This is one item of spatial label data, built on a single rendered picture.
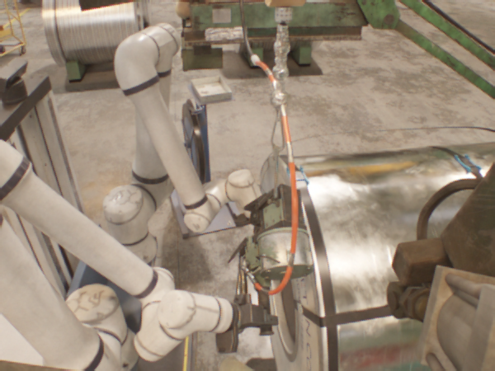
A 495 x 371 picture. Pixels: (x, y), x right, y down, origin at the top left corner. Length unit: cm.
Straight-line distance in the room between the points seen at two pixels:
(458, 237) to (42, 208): 78
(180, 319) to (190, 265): 209
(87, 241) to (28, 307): 19
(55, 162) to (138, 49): 43
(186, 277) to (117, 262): 194
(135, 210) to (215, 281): 147
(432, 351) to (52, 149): 120
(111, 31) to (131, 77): 484
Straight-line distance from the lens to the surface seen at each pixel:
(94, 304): 122
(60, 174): 138
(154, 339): 102
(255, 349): 256
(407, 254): 41
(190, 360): 217
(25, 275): 88
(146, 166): 158
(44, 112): 128
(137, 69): 123
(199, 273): 295
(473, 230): 35
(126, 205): 152
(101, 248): 99
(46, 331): 97
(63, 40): 623
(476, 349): 20
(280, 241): 109
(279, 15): 89
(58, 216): 94
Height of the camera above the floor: 219
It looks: 36 degrees down
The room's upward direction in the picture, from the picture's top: straight up
